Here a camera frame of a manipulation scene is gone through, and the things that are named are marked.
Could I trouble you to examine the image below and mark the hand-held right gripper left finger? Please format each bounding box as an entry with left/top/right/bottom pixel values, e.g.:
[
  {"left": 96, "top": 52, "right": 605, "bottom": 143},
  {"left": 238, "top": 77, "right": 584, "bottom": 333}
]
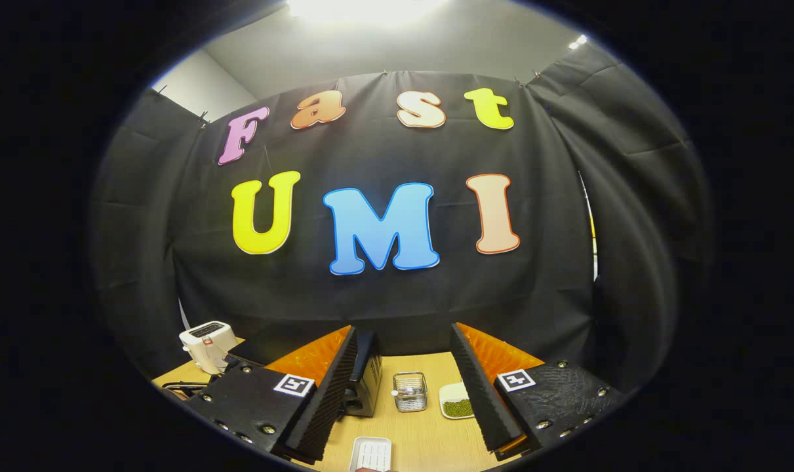
[{"left": 187, "top": 325, "right": 358, "bottom": 464}]

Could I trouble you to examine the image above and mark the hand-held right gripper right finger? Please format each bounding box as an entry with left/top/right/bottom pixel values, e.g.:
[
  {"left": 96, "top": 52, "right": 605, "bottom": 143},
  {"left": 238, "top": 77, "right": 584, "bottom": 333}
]
[{"left": 450, "top": 321, "right": 630, "bottom": 461}]

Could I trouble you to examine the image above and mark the black electric oven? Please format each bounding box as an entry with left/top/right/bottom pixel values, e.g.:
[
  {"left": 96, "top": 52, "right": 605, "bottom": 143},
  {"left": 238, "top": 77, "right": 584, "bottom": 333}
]
[{"left": 229, "top": 328, "right": 383, "bottom": 418}]

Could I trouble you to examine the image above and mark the white divided plate with beans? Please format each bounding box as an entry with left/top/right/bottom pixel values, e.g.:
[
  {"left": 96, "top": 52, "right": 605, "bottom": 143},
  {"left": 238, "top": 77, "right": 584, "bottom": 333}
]
[{"left": 439, "top": 382, "right": 476, "bottom": 420}]

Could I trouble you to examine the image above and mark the small white tray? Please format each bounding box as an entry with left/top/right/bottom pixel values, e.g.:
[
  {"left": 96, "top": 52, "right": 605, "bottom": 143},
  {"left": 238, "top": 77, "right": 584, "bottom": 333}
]
[{"left": 349, "top": 437, "right": 392, "bottom": 472}]

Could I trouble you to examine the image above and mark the white toaster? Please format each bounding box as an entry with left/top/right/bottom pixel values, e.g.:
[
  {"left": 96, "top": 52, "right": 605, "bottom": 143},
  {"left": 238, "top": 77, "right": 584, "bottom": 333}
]
[{"left": 179, "top": 321, "right": 238, "bottom": 374}]

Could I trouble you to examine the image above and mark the black backdrop cloth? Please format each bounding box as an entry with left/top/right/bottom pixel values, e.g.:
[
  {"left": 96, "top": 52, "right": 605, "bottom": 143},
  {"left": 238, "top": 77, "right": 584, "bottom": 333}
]
[{"left": 89, "top": 43, "right": 713, "bottom": 394}]

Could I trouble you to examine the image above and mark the large ceiling light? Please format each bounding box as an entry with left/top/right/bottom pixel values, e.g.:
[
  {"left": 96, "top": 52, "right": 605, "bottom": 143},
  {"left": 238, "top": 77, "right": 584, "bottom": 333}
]
[{"left": 285, "top": 0, "right": 451, "bottom": 28}]

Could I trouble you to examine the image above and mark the metal wire basket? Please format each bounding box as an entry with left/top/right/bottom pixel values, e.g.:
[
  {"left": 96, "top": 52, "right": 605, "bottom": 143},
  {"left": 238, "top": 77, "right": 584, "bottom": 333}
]
[{"left": 392, "top": 372, "right": 428, "bottom": 412}]

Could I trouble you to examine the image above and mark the black power cable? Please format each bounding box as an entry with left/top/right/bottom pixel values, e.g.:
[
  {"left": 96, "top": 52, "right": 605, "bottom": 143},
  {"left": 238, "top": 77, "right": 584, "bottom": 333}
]
[{"left": 163, "top": 380, "right": 208, "bottom": 399}]

